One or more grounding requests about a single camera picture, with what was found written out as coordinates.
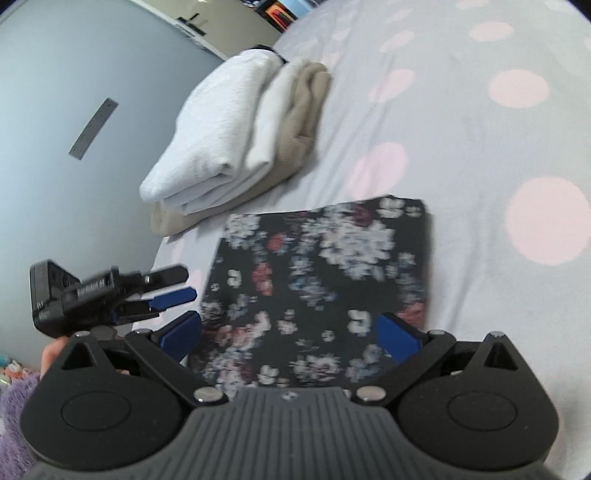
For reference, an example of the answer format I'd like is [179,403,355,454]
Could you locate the person's left hand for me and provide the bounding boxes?
[40,337,71,378]

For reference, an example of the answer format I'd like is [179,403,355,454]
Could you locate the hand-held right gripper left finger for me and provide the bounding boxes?
[60,311,228,408]

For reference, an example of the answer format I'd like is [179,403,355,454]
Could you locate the dark floral pants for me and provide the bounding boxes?
[187,196,433,394]

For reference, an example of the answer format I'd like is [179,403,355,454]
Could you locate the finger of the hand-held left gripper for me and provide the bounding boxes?
[112,285,198,325]
[143,264,190,295]

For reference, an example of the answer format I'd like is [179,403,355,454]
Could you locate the polka-dot bed sheet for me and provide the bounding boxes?
[152,0,591,464]

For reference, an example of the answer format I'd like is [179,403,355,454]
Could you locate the purple fluffy rug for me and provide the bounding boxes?
[0,373,43,480]

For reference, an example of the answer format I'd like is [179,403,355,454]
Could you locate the grey wall switch panel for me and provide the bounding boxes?
[68,97,119,161]

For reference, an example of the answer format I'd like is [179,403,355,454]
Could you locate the white garment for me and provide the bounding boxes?
[139,48,290,216]

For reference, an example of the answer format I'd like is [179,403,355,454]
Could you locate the beige garment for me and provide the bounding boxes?
[150,58,334,237]

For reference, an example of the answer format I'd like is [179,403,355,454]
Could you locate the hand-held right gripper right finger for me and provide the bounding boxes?
[355,312,521,408]

